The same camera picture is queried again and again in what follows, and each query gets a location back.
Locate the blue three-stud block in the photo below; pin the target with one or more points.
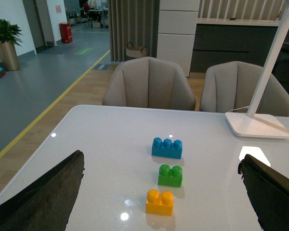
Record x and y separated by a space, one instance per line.
166 148

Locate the green two-stud block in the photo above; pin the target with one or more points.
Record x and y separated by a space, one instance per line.
168 176

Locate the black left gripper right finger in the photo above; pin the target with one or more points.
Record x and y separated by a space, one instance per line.
268 192

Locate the dark counter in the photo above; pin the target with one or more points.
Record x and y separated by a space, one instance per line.
220 43

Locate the beige chair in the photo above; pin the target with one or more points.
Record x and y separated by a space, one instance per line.
149 83
231 86

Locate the woven basket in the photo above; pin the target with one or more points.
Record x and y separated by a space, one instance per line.
135 51

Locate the white desk lamp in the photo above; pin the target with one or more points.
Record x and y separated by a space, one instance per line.
256 125

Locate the white cabinet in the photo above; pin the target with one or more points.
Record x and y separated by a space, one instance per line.
176 31

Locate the yellow two-stud block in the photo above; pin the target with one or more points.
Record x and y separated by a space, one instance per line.
159 203

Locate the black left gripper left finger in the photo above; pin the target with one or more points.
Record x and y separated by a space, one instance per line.
45 204

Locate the grey curtain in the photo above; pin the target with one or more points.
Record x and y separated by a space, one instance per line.
134 21

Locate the right beige chair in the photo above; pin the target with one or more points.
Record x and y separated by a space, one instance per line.
231 86

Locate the left beige chair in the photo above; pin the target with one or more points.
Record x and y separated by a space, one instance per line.
149 83

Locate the red bin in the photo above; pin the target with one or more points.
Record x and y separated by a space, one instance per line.
66 34

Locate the potted green plant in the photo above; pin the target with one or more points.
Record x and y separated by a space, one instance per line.
9 37

